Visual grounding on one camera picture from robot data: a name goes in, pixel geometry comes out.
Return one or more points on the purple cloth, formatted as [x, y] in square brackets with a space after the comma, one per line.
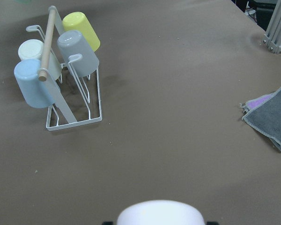
[253, 103]

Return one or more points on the grey cup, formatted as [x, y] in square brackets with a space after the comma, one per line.
[73, 42]

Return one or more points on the white wire cup holder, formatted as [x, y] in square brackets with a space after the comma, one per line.
[78, 102]

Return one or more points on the light blue cup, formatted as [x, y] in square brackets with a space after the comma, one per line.
[33, 90]

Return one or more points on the grey folded cloth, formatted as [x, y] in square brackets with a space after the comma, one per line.
[266, 118]

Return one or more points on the yellow cup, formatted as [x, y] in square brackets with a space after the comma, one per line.
[78, 21]

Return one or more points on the aluminium frame post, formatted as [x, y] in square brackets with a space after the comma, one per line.
[272, 36]

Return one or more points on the pink cup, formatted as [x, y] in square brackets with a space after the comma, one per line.
[160, 212]

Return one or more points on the white cup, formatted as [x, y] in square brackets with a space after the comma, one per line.
[33, 49]

